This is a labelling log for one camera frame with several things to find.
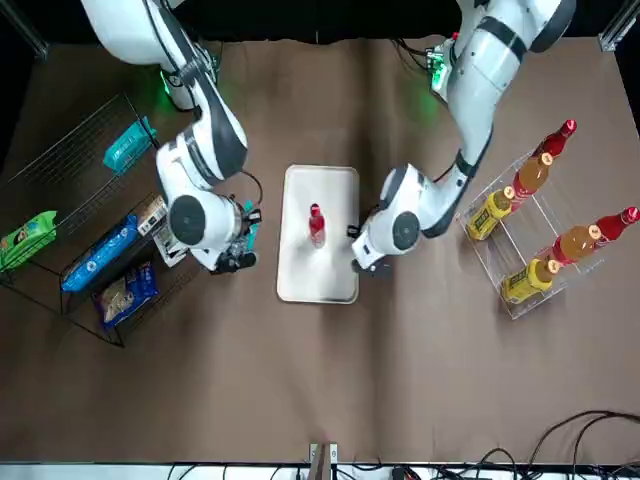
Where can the clear acrylic bottle shelf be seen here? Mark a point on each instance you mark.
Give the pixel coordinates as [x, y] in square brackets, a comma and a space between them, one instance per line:
[525, 240]

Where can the orange tea bottle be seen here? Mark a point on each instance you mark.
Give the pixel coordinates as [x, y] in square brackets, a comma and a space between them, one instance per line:
[532, 177]
[575, 245]

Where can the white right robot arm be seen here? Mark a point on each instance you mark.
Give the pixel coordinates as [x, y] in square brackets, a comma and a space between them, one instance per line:
[200, 215]

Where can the long blue snack packet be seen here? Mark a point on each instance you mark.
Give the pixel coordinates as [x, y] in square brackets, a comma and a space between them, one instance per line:
[100, 257]

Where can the white rectangular tray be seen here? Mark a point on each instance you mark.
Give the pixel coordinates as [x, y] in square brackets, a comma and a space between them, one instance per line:
[320, 280]

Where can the red cola bottle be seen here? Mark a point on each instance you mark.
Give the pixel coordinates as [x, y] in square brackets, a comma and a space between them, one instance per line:
[617, 225]
[317, 227]
[557, 137]

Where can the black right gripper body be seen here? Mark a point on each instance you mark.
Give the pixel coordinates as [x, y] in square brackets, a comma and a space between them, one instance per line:
[237, 259]

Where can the aluminium profile post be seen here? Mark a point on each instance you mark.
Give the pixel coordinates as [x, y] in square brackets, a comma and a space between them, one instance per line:
[322, 460]
[617, 27]
[25, 30]

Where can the green snack packet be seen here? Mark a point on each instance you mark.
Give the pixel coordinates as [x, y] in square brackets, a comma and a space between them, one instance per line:
[27, 237]

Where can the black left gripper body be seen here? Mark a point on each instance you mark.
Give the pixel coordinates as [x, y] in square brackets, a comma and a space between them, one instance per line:
[376, 270]

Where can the yellow drink bottle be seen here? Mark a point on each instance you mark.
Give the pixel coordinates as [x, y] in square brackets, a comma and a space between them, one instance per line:
[529, 281]
[490, 216]

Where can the white printed box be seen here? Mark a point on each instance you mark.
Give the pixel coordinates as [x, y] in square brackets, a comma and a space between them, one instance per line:
[167, 250]

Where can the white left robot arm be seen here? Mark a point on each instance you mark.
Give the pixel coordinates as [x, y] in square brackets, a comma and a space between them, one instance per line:
[480, 90]

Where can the blue cookie bag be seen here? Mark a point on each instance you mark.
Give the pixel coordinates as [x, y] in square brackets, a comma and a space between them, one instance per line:
[125, 295]

